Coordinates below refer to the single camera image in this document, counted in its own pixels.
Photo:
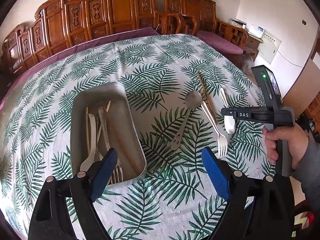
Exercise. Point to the brown wooden chopstick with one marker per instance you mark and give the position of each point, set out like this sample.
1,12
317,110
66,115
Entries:
210,103

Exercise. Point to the white wall panel box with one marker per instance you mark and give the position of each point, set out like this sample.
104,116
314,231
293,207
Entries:
269,47

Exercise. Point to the grey plastic bag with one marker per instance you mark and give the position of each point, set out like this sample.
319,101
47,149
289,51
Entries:
246,66

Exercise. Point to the steel dinner fork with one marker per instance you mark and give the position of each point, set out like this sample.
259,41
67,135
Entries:
117,175

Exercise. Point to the right hand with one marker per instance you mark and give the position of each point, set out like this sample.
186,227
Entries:
297,142

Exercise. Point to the carved wooden armchair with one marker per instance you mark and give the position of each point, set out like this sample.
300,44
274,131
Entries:
201,15

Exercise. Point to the grey sleeve right forearm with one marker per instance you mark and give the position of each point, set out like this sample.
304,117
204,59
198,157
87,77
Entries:
307,173

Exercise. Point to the large cream ladle spoon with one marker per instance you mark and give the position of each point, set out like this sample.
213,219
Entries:
93,144

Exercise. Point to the wooden side table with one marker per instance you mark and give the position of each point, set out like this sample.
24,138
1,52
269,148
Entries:
251,46

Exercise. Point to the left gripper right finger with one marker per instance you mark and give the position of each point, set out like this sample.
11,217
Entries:
256,208

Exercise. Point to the purple armchair cushion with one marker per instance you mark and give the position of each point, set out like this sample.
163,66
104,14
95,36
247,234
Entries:
218,43

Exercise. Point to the steel spoon with holes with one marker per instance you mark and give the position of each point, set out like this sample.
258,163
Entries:
193,100

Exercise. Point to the grey metal tray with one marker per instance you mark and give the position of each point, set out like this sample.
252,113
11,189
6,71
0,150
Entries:
111,100

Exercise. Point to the carved wooden sofa bench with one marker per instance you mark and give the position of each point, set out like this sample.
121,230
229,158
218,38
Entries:
63,24

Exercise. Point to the cream plastic fork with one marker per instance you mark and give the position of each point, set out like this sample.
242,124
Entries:
222,142

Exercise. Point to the leaf print tablecloth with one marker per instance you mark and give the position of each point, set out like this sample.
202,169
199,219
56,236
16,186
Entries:
176,199

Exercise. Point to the white box on side table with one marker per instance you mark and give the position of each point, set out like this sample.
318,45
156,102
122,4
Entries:
256,31

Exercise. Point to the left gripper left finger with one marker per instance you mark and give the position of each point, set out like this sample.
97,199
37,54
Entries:
50,218

